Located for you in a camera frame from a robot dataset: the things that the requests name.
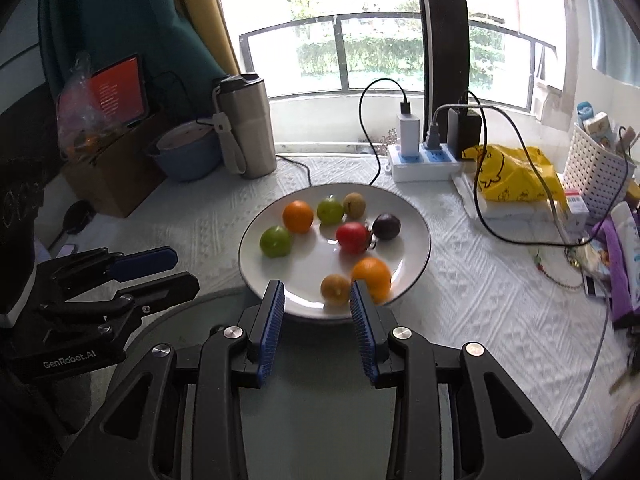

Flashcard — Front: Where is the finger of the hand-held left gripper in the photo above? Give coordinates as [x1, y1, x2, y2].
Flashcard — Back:
[39, 272, 201, 321]
[50, 246, 179, 286]

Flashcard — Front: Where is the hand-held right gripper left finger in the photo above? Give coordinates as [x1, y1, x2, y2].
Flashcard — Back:
[55, 280, 286, 480]

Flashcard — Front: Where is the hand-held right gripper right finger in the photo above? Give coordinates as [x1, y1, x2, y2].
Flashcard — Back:
[349, 280, 583, 480]

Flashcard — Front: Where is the brown kiwi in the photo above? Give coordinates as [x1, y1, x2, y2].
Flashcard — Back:
[320, 274, 352, 308]
[343, 192, 367, 219]

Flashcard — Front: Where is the orange tangerine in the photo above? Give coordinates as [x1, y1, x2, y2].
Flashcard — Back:
[351, 257, 392, 305]
[282, 200, 315, 233]

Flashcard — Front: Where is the white ceramic plate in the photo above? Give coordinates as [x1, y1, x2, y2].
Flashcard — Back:
[238, 182, 432, 322]

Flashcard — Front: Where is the green apple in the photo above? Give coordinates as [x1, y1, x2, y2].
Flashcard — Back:
[259, 225, 293, 259]
[317, 197, 345, 225]

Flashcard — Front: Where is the red apple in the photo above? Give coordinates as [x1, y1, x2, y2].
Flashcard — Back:
[335, 222, 373, 254]

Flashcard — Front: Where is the dark purple plum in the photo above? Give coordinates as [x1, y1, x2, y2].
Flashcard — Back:
[372, 213, 402, 241]

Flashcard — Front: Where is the black round object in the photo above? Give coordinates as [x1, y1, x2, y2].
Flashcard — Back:
[62, 200, 96, 236]

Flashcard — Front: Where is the brown cardboard box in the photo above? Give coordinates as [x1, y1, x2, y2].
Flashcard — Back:
[60, 110, 173, 218]

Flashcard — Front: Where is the grey round placemat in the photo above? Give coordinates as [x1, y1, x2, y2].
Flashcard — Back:
[107, 287, 451, 480]

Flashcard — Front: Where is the blue bowl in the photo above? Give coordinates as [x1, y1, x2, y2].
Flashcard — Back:
[145, 120, 223, 182]

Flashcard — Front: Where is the white textured tablecloth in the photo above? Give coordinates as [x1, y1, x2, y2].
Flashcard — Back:
[30, 152, 640, 480]

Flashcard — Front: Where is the clear plastic bag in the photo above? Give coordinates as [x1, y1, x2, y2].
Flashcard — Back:
[56, 52, 131, 161]

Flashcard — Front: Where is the white power strip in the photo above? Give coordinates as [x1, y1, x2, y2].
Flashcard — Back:
[386, 142, 463, 182]

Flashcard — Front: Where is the steel travel tumbler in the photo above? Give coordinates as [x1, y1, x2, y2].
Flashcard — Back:
[212, 73, 277, 179]

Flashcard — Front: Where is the white charger plug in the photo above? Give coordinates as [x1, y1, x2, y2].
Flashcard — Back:
[396, 101, 418, 156]

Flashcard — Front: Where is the yellow printed plastic bag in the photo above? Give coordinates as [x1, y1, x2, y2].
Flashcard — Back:
[461, 144, 568, 203]

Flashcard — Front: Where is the black power adapter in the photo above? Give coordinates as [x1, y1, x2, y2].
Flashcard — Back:
[447, 106, 483, 148]

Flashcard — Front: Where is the teal curtain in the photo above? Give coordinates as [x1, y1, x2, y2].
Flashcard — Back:
[37, 0, 241, 126]

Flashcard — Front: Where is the small red white box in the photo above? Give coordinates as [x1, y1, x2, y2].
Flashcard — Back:
[562, 187, 591, 231]

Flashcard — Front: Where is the yellow curtain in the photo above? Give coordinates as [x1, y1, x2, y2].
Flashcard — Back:
[167, 0, 241, 76]

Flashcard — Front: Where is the purple cloth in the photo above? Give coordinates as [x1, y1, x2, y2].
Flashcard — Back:
[590, 217, 640, 326]

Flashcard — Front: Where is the bunch of keys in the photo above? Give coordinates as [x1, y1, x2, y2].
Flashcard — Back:
[609, 370, 640, 396]

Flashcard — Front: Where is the balcony railing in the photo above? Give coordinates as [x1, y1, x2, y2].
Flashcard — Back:
[239, 12, 558, 111]

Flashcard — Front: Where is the white plastic basket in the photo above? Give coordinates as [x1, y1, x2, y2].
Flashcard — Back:
[562, 122, 638, 226]

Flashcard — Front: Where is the light blue hanging towel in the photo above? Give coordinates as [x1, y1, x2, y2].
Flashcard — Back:
[585, 0, 640, 86]

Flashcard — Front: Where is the black power cable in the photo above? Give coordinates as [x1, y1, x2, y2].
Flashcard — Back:
[465, 91, 601, 248]

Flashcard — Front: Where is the black charging cable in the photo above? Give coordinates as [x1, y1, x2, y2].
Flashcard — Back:
[358, 78, 410, 188]

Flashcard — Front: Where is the black window frame post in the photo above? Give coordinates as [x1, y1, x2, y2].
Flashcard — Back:
[412, 0, 471, 106]

